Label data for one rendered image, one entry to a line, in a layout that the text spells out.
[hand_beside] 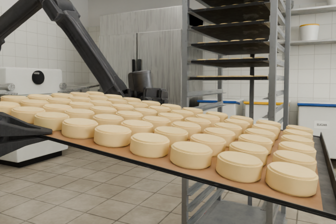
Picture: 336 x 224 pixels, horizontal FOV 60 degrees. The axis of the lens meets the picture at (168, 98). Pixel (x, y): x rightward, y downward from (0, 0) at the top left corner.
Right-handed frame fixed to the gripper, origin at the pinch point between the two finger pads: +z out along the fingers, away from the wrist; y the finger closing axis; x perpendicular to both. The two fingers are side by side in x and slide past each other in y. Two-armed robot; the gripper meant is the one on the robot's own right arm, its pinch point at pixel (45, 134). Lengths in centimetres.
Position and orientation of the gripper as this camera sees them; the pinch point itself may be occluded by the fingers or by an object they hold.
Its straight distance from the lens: 44.7
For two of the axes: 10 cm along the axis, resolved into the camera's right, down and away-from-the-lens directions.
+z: 9.4, 0.3, 3.5
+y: 0.8, -9.9, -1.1
